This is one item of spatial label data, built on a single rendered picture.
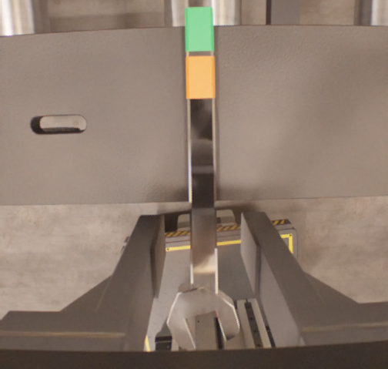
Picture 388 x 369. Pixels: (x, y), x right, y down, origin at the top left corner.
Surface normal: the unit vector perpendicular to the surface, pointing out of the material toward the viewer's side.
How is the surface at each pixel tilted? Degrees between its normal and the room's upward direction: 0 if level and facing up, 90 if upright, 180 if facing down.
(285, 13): 0
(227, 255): 0
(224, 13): 25
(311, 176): 0
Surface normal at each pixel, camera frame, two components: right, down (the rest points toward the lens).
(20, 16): 0.74, 0.15
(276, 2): 0.00, 0.25
